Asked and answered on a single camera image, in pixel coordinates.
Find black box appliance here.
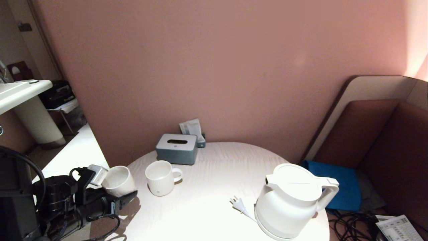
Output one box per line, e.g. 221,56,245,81
38,80,76,109

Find brown wooden tissue holder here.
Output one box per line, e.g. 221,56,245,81
7,61,34,81

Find clear plastic bag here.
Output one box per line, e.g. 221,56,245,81
65,106,88,130

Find white ribbed mug with handle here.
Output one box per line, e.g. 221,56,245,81
145,160,183,196

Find white power plug with cord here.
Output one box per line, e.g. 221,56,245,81
229,196,256,222

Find metal stool with white top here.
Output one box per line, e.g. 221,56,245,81
47,98,81,135

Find brown upholstered sofa bench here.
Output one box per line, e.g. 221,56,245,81
301,76,428,231

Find white round kettle base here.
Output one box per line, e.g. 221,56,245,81
253,205,295,241

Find black floor cables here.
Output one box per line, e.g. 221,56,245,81
326,209,388,241

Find thin black camera cable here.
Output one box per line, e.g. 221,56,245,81
85,214,121,241

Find grey cloth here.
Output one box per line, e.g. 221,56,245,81
356,171,387,211

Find white handleless cup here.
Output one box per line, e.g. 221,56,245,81
101,166,137,198

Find white pedestal sink counter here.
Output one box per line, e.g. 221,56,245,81
0,79,67,149

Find blue cushion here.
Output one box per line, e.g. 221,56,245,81
299,161,362,212

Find printed paper sheet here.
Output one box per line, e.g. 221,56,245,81
374,215,424,241

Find white electric kettle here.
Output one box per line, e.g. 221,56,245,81
254,163,339,239

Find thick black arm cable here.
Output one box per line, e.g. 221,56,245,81
0,147,46,211

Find grey tissue box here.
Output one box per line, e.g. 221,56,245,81
156,134,198,165

